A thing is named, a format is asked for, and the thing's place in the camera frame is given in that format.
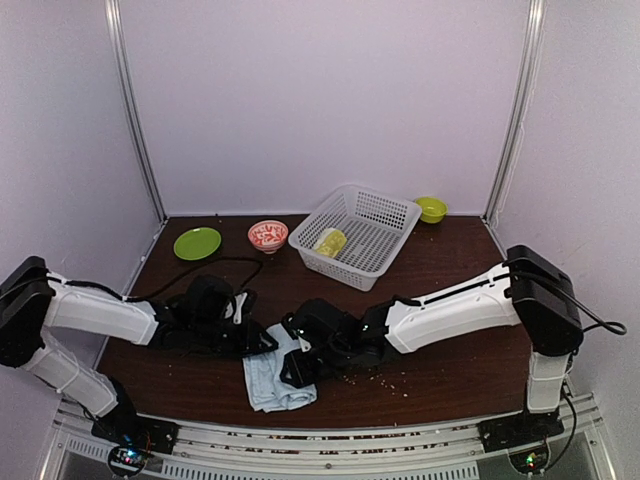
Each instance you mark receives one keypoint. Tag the light blue towel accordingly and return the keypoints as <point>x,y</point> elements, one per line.
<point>266,391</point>

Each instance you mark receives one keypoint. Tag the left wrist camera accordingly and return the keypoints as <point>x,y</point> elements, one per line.
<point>240,306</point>

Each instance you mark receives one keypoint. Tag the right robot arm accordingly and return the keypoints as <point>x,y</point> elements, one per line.
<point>525,289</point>

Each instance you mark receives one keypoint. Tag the small lime green bowl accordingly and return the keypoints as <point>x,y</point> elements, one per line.
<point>433,210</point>

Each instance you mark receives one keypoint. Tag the aluminium front rail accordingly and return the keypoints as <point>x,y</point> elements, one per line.
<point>443,450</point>

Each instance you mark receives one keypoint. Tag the right aluminium corner post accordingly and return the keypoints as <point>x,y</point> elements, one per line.
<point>524,89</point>

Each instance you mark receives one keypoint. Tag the red white patterned bowl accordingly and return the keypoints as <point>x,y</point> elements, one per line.
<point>268,236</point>

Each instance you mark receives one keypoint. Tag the white perforated plastic basket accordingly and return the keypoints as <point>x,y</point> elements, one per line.
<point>376,226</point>

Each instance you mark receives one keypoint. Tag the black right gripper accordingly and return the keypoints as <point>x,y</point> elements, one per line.
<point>302,377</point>

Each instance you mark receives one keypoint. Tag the left aluminium corner post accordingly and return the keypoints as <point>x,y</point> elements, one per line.
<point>117,37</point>

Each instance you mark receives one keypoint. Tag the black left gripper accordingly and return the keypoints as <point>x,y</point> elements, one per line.
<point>249,340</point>

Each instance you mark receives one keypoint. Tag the green crocodile pattern towel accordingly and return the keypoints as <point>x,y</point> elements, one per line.
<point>330,242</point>

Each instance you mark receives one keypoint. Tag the aluminium corner post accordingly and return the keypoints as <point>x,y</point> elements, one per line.
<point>524,89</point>
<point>117,37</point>

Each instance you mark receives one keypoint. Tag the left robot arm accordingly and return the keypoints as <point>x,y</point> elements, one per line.
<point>210,316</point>

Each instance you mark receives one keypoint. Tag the green round plate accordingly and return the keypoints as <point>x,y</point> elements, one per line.
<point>197,243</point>

